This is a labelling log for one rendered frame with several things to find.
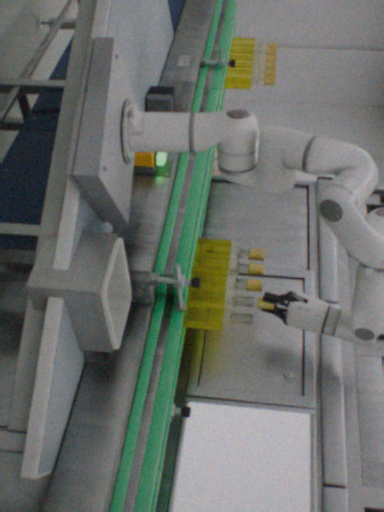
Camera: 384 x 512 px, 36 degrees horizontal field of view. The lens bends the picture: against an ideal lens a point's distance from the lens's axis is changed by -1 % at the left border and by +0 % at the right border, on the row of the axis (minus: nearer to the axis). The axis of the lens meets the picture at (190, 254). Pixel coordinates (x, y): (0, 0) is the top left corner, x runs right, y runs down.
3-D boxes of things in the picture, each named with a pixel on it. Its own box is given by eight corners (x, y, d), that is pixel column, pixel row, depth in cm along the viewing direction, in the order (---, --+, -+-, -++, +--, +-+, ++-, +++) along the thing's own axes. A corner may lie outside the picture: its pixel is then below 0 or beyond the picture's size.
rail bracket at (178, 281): (153, 310, 153) (201, 314, 151) (147, 267, 140) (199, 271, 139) (155, 301, 155) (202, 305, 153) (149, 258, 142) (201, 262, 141)
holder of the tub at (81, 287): (83, 362, 140) (115, 365, 139) (61, 289, 120) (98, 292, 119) (100, 306, 152) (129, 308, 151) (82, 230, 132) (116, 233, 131)
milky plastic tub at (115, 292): (81, 350, 136) (118, 354, 135) (63, 289, 120) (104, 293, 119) (99, 293, 148) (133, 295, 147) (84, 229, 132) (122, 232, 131)
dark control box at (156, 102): (146, 119, 192) (172, 121, 191) (144, 98, 186) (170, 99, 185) (151, 105, 197) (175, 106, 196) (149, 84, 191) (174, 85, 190)
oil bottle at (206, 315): (153, 325, 158) (233, 332, 156) (152, 312, 154) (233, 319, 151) (157, 309, 162) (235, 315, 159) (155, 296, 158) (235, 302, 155)
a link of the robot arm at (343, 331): (386, 314, 140) (392, 288, 146) (342, 302, 143) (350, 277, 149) (372, 354, 150) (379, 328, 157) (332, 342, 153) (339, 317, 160)
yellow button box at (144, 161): (129, 173, 173) (154, 174, 172) (126, 152, 168) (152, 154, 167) (134, 158, 178) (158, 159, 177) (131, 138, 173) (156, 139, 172)
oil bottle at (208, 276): (160, 291, 166) (236, 298, 163) (159, 278, 162) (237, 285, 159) (164, 277, 170) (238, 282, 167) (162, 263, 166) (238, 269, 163)
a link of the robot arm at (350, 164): (297, 151, 123) (362, 169, 116) (326, 123, 131) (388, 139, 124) (295, 204, 132) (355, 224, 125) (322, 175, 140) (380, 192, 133)
